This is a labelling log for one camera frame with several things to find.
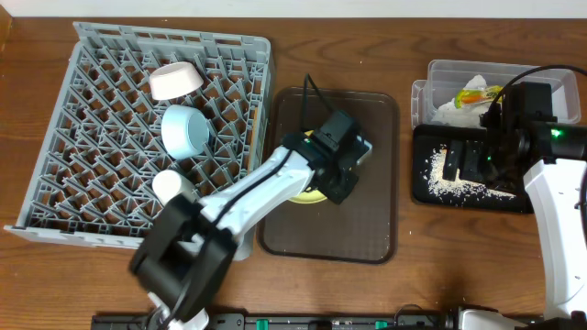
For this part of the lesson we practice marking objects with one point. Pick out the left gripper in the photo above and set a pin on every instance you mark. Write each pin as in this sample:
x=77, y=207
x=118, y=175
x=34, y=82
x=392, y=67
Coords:
x=339, y=181

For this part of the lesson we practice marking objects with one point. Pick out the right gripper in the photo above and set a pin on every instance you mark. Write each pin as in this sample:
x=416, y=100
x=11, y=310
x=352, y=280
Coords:
x=471, y=151

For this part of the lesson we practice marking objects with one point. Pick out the yellow plate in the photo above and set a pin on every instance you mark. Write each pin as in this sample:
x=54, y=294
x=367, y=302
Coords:
x=308, y=197

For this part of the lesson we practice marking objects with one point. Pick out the white napkin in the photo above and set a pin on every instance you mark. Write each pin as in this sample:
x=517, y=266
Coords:
x=467, y=115

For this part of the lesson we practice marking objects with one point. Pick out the green snack wrapper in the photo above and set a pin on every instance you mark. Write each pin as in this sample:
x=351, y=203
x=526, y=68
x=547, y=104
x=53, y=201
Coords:
x=469, y=97

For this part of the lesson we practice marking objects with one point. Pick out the light blue bowl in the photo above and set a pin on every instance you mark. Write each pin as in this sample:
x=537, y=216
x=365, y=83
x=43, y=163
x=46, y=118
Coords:
x=184, y=131

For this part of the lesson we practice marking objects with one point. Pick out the white cup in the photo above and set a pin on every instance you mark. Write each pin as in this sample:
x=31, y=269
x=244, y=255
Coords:
x=168, y=184

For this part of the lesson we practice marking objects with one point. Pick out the white bowl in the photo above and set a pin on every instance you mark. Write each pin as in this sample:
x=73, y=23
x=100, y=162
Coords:
x=174, y=80

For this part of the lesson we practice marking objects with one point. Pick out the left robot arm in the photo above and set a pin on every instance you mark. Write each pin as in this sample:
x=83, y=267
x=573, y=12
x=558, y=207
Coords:
x=184, y=259

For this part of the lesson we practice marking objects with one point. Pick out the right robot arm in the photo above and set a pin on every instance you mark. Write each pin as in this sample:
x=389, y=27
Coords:
x=527, y=151

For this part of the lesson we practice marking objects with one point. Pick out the black waste tray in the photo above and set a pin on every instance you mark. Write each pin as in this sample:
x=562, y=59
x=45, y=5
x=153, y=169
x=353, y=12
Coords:
x=429, y=137

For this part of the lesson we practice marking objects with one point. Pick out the clear plastic waste bin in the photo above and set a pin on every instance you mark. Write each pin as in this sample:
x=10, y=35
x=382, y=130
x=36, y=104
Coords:
x=445, y=78

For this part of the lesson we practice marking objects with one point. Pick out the grey dishwasher rack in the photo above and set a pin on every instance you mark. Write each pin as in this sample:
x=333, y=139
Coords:
x=91, y=185

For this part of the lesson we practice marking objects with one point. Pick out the spilled rice pile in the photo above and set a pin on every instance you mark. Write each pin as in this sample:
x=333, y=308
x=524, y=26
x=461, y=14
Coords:
x=450, y=191

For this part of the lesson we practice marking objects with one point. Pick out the brown serving tray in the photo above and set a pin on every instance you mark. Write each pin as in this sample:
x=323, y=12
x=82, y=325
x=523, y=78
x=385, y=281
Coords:
x=363, y=229

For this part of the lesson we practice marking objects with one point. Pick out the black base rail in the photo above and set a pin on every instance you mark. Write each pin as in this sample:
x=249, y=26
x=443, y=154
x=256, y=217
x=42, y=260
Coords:
x=407, y=317

